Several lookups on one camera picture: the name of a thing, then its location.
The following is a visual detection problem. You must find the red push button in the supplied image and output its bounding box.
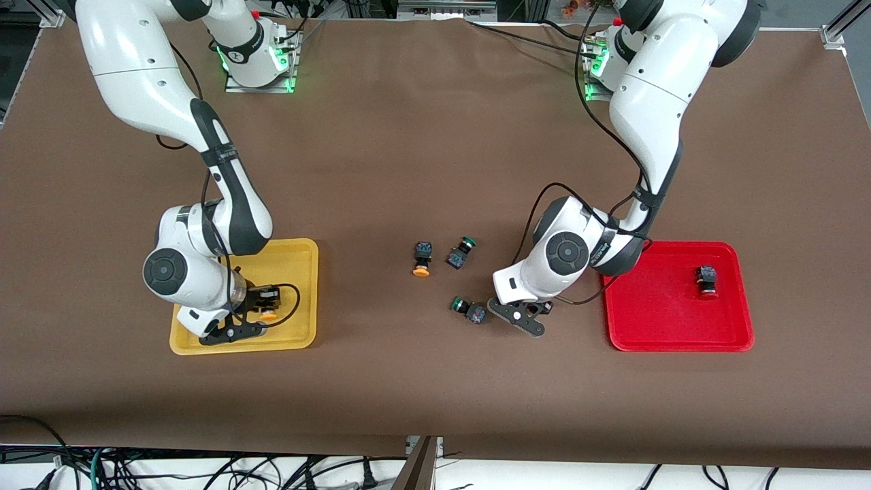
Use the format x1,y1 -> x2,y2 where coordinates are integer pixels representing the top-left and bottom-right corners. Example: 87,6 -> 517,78
695,265 -> 720,301

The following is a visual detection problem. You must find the yellow plastic tray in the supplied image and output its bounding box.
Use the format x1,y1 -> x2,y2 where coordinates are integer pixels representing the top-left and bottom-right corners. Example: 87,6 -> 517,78
169,238 -> 319,356

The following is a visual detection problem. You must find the green push button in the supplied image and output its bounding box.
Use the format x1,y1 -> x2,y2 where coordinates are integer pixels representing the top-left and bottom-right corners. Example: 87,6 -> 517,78
450,296 -> 488,325
446,235 -> 477,270

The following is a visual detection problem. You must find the red plastic tray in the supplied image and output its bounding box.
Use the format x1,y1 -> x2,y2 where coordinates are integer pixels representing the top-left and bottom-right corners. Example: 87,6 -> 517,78
599,241 -> 755,353

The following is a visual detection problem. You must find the brown table cover mat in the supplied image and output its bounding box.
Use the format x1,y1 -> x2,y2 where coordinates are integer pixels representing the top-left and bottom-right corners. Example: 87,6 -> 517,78
0,17 -> 871,470

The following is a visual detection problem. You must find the grey metal box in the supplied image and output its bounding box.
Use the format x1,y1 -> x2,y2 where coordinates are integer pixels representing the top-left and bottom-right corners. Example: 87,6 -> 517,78
397,0 -> 498,21

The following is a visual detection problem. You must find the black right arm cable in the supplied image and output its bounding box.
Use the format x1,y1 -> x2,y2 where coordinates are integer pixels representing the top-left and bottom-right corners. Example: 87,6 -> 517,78
154,41 -> 206,151

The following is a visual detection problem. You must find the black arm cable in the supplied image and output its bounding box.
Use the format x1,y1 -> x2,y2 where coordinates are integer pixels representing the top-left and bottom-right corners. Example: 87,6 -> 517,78
154,41 -> 206,151
512,0 -> 655,305

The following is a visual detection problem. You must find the brown table leg post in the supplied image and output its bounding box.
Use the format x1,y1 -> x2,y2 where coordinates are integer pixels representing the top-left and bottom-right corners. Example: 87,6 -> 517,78
391,436 -> 440,490

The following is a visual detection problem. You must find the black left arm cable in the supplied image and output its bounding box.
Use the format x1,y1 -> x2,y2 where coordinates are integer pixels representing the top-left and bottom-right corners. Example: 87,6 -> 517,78
512,0 -> 655,305

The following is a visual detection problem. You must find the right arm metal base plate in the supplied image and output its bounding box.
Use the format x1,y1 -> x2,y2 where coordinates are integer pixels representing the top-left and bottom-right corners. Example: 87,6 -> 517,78
225,31 -> 299,94

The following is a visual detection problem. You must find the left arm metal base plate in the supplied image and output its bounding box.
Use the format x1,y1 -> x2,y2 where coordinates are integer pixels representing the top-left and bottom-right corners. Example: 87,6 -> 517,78
584,37 -> 617,103

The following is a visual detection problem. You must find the green floor cable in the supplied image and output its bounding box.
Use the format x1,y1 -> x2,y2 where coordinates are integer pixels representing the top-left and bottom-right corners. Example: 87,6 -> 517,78
88,446 -> 111,490

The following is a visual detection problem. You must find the black floor cable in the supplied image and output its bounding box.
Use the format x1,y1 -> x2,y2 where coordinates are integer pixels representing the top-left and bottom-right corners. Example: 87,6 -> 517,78
0,414 -> 70,470

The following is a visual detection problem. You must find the black cable on table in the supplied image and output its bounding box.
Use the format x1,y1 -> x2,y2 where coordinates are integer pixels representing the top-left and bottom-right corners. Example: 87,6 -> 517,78
466,19 -> 601,59

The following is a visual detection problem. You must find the aluminium frame profile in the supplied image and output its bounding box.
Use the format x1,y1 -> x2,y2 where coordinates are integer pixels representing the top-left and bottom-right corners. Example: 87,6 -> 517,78
27,0 -> 70,29
820,0 -> 871,50

